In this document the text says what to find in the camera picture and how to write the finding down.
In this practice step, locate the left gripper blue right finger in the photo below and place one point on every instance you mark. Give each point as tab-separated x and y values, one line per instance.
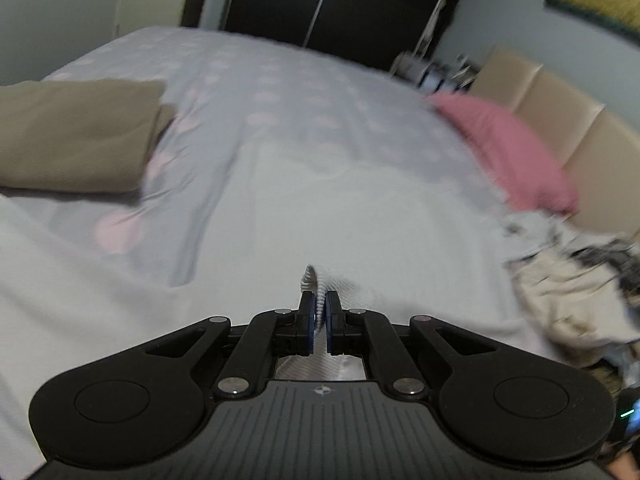
372	338

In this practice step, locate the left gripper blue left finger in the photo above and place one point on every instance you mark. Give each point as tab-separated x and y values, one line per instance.
256	348

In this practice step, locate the white sweatshirt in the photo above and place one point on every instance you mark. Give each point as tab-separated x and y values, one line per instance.
289	220

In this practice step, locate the cream knit garment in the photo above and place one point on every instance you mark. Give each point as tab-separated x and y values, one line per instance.
579	307

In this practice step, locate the pink pillow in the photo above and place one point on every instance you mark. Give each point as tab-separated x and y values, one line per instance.
511	152

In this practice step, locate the grey pink polka-dot bedspread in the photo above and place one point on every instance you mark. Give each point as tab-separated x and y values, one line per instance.
230	89

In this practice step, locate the folded beige garment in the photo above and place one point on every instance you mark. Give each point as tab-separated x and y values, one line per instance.
93	136

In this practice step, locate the white bedside table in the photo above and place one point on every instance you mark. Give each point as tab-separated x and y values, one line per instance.
431	76

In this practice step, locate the dark floral patterned garment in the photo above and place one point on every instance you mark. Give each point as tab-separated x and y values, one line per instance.
528	233

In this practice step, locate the cream padded headboard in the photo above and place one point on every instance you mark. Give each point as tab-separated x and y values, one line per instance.
597	149

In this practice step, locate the black sliding wardrobe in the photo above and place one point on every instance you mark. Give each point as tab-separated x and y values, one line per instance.
368	32

